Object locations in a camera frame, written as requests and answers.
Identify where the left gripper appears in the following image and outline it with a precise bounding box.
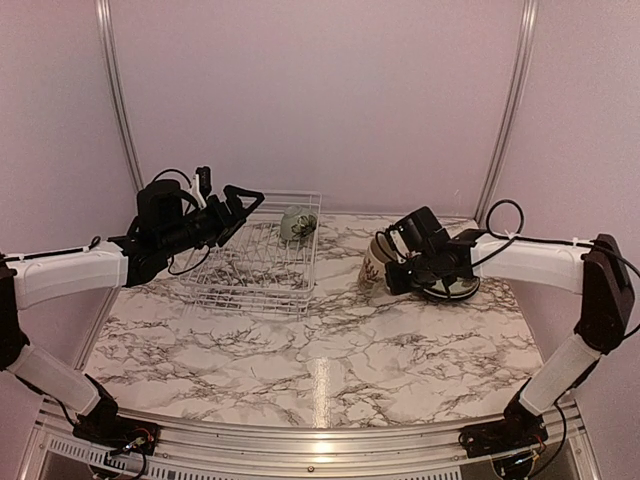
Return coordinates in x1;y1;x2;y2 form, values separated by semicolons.
159;184;264;257

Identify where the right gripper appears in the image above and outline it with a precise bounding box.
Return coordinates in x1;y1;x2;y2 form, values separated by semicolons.
384;252;438;295

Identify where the floral ceramic mug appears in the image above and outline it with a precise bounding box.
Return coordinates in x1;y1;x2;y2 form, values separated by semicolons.
357;231;399;296

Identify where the black striped plate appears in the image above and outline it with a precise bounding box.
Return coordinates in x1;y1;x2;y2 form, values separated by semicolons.
422;285;479;303

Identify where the green floral plate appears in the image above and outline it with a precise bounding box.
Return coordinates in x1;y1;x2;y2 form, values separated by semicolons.
425;277;481;292

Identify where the green floral bowl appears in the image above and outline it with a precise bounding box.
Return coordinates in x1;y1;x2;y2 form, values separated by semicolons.
280;205;318;242

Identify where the white wire dish rack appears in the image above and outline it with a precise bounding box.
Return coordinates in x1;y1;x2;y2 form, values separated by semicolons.
176;191;322;316

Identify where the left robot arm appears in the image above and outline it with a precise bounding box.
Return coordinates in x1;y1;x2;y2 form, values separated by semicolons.
1;167;264;445

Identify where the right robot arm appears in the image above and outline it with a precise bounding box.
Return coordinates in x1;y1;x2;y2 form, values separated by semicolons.
376;199;639;448

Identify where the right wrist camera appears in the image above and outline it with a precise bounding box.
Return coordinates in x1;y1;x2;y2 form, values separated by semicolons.
385;226;407;263

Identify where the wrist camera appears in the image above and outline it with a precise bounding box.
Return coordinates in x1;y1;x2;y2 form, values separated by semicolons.
385;226;407;263
190;166;212;209

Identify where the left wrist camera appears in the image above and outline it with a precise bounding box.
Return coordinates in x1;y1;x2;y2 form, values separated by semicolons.
190;166;212;209

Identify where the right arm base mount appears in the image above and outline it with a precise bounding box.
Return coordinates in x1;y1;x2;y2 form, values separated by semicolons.
458;419;549;479

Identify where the front aluminium rail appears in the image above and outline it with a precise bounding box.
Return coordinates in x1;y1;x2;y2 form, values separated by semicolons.
29;407;601;480

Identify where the left aluminium frame post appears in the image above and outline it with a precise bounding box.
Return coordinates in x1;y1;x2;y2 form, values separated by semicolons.
95;0;144;191

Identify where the aluminium frame post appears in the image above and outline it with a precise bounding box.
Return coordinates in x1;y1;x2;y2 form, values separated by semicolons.
95;0;144;191
474;0;539;224

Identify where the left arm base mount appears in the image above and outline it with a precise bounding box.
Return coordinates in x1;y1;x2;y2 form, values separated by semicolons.
73;415;160;479

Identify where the right aluminium frame post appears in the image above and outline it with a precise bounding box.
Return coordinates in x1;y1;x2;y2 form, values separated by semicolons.
474;0;539;224

